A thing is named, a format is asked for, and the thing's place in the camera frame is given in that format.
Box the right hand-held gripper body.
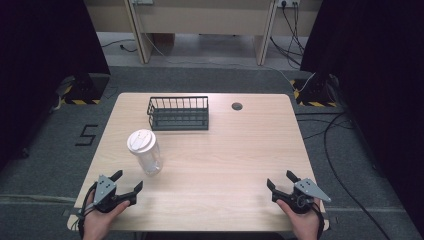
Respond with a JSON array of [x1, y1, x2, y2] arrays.
[[276, 177, 332, 215]]

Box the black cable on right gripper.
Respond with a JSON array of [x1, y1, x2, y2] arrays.
[[311, 201, 326, 240]]

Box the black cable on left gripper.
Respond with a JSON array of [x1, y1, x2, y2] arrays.
[[77, 182, 98, 239]]

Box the black wire rack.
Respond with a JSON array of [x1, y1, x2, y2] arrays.
[[146, 96, 210, 132]]

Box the person's right hand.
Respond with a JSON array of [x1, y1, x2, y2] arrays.
[[275, 198, 322, 240]]

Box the black stand base striped tape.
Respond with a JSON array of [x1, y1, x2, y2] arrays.
[[289, 73, 342, 108], [55, 73, 111, 106]]

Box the person's left hand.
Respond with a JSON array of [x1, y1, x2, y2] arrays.
[[81, 192, 131, 240]]

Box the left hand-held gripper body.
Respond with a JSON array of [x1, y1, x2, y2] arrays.
[[92, 174, 131, 214]]

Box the clear plastic cup white lid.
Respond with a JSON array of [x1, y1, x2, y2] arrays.
[[126, 128, 164, 177]]

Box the black floor cable short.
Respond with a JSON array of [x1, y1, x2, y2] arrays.
[[100, 38, 138, 54]]

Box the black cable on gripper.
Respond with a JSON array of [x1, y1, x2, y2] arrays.
[[77, 182, 98, 239], [311, 201, 326, 240]]

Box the beige wooden desk frame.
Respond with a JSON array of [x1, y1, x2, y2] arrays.
[[83, 0, 324, 66]]

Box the white wall socket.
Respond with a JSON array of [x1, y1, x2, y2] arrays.
[[277, 0, 301, 9]]

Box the black wall cables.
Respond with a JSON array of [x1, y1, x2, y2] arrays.
[[269, 1, 306, 70]]

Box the dark curtain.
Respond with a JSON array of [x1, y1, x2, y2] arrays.
[[0, 0, 111, 172], [299, 0, 424, 238]]

